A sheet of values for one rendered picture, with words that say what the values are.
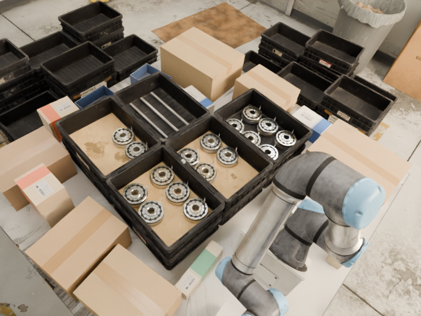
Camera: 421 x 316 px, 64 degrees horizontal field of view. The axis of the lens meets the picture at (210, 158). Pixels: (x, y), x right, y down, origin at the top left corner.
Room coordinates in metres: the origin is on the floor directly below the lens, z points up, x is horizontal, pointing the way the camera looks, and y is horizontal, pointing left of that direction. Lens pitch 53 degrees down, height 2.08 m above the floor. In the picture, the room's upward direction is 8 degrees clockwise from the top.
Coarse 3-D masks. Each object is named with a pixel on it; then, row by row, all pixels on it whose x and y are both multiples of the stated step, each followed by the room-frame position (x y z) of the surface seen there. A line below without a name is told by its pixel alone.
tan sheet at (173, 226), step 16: (144, 176) 0.80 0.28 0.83; (160, 176) 0.81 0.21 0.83; (176, 176) 0.82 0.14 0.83; (160, 192) 0.73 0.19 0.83; (176, 192) 0.74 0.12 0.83; (192, 192) 0.75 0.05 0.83; (176, 208) 0.67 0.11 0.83; (208, 208) 0.69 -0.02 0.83; (160, 224) 0.58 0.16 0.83; (176, 224) 0.59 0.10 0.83; (192, 224) 0.60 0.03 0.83; (176, 240) 0.53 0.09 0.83
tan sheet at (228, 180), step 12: (192, 144) 1.02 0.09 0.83; (204, 156) 0.96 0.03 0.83; (216, 168) 0.90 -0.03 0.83; (228, 168) 0.91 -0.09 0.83; (240, 168) 0.92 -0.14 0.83; (252, 168) 0.93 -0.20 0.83; (216, 180) 0.83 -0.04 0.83; (228, 180) 0.84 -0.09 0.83; (240, 180) 0.85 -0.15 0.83; (228, 192) 0.78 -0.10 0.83
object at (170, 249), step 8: (152, 152) 0.86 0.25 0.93; (168, 152) 0.88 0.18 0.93; (136, 160) 0.81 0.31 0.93; (176, 160) 0.84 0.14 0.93; (128, 168) 0.76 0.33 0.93; (184, 168) 0.81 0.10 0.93; (112, 176) 0.71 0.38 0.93; (112, 184) 0.68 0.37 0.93; (120, 200) 0.62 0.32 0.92; (128, 208) 0.58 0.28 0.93; (216, 208) 0.64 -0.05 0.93; (136, 216) 0.55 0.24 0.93; (144, 224) 0.53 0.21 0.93; (200, 224) 0.56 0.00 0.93; (152, 232) 0.50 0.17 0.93; (192, 232) 0.53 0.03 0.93; (160, 240) 0.48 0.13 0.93; (184, 240) 0.49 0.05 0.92; (168, 248) 0.45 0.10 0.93
